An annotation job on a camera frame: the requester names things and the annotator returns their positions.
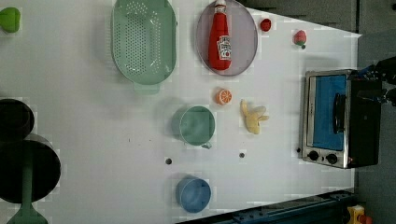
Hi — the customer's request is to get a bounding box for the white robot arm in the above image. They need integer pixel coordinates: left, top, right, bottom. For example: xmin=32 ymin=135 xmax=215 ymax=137
xmin=1 ymin=133 xmax=62 ymax=224

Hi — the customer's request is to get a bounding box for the orange slice toy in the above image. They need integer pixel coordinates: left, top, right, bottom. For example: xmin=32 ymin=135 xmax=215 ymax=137
xmin=215 ymin=89 xmax=233 ymax=105

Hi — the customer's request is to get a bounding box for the grey round plate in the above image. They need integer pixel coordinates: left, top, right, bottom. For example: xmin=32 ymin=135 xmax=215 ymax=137
xmin=195 ymin=0 xmax=258 ymax=77

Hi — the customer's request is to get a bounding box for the plush strawberry toy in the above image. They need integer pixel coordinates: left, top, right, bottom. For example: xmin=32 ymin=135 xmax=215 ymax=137
xmin=293 ymin=30 xmax=306 ymax=49

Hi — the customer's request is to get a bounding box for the black round base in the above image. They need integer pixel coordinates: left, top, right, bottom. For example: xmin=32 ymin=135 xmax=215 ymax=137
xmin=0 ymin=99 xmax=35 ymax=142

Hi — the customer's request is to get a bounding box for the black toaster oven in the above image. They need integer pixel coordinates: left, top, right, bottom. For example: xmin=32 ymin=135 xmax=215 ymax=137
xmin=301 ymin=69 xmax=382 ymax=169

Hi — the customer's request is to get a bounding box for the blue mug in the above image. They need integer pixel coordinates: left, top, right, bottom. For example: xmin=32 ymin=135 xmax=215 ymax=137
xmin=176 ymin=175 xmax=212 ymax=213

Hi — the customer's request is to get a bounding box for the green plastic colander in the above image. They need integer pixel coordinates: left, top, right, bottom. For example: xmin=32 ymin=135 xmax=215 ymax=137
xmin=111 ymin=0 xmax=177 ymax=94

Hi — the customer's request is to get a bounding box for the green pepper toy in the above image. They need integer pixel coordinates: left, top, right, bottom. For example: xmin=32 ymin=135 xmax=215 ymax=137
xmin=0 ymin=7 xmax=21 ymax=34

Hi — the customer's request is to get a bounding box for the green mug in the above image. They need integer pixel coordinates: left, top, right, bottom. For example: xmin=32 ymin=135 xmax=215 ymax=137
xmin=171 ymin=105 xmax=216 ymax=149

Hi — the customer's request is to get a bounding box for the small red tomato toy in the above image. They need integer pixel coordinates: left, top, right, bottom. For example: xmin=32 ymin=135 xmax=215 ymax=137
xmin=261 ymin=19 xmax=272 ymax=32

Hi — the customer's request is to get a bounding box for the red ketchup bottle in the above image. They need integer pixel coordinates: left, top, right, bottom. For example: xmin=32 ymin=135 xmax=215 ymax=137
xmin=208 ymin=0 xmax=232 ymax=71

